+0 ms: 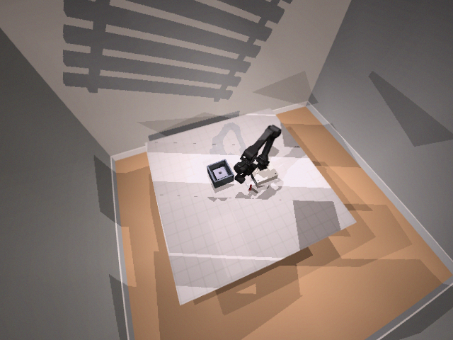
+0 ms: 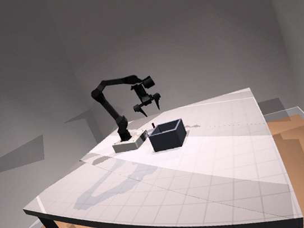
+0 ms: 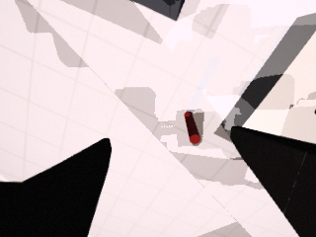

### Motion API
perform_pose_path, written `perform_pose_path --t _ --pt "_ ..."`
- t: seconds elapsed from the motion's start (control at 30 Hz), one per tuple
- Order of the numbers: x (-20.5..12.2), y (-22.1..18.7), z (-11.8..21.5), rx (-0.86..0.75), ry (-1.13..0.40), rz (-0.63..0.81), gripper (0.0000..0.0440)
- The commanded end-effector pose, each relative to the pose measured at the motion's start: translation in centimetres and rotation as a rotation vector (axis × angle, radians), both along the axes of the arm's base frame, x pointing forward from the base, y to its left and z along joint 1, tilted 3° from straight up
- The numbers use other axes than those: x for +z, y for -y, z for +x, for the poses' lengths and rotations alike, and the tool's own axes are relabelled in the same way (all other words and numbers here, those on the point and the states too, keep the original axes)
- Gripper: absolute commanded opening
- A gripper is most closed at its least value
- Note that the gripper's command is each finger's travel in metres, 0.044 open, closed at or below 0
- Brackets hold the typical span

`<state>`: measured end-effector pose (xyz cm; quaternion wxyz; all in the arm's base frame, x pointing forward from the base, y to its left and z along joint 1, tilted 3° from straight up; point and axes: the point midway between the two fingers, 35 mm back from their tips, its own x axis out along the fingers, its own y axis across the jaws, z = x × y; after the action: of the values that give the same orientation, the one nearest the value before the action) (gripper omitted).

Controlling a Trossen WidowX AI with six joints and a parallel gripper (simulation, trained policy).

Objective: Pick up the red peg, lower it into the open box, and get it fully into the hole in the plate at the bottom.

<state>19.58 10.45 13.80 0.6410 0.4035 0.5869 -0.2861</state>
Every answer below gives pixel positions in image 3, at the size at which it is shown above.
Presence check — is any red peg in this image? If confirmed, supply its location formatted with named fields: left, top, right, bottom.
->
left=185, top=112, right=200, bottom=144

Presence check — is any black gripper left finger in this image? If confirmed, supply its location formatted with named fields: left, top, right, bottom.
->
left=0, top=138, right=112, bottom=237

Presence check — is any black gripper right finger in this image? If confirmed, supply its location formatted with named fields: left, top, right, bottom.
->
left=230, top=125, right=316, bottom=237

